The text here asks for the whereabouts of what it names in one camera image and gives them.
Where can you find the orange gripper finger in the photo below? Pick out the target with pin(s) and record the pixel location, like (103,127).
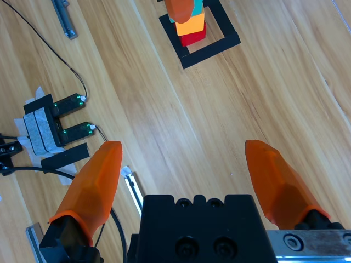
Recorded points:
(279,186)
(179,11)
(93,186)

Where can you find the black usb hub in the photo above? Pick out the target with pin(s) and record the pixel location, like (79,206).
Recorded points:
(56,119)

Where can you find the black tape square outline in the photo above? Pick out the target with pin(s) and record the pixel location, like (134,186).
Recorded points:
(208,54)

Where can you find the long black tape strip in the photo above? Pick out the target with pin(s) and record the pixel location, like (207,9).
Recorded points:
(65,156)

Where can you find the black bracket with screws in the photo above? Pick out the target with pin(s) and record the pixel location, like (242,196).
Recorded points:
(8,149)

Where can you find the black sensor with green LEDs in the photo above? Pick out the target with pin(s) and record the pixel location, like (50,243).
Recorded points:
(19,126)

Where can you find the short black tape strip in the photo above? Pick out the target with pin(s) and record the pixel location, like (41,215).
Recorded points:
(37,105)

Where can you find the green wooden cube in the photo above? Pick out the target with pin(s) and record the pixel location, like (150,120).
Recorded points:
(198,8)

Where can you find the yellow wooden cube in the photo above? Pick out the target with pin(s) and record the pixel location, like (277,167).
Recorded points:
(190,26)

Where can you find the grey cloth tape patch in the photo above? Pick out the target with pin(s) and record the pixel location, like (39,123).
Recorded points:
(38,131)

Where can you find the grey metal rail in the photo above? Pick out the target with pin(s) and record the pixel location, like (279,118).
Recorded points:
(67,24)
(135,191)
(34,241)

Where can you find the red wooden cube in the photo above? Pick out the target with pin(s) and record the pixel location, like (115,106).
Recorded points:
(194,38)

